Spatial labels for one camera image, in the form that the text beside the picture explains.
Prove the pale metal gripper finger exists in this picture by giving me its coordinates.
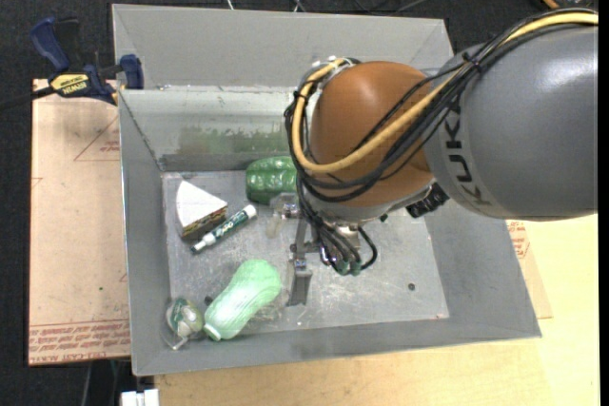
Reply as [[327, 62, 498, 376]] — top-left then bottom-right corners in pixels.
[[286, 257, 314, 307], [266, 195, 302, 239]]

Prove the dark green toy bell pepper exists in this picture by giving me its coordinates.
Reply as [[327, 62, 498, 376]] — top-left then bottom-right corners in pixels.
[[245, 155, 300, 206]]

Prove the light green toy cabbage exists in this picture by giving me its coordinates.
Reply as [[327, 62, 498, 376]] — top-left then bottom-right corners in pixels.
[[203, 259, 284, 342]]

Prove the white and green marker pen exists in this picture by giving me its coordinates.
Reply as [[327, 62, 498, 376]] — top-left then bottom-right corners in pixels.
[[190, 203, 259, 254]]

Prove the grey metal bin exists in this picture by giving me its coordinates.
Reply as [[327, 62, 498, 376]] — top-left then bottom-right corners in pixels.
[[111, 3, 542, 377]]

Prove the white toy sandwich wedge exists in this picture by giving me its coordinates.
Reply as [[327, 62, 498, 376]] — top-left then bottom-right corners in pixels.
[[174, 179, 229, 241]]

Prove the clear glass thing, green inside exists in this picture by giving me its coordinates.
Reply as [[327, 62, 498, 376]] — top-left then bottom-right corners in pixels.
[[161, 297, 206, 351]]

